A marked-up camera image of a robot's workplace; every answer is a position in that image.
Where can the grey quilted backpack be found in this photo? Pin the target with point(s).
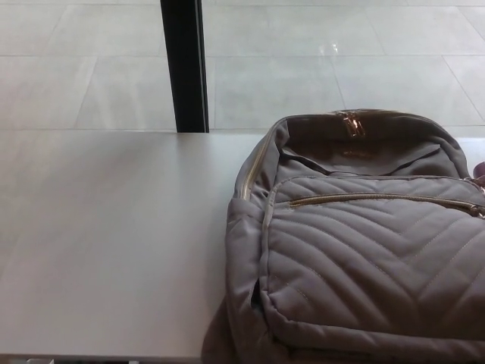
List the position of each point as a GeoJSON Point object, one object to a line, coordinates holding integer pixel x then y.
{"type": "Point", "coordinates": [356, 246]}

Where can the purple water bottle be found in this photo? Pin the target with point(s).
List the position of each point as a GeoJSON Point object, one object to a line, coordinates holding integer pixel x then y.
{"type": "Point", "coordinates": [481, 170]}

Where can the black window frame post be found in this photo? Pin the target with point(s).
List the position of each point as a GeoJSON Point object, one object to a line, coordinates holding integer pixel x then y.
{"type": "Point", "coordinates": [184, 68]}

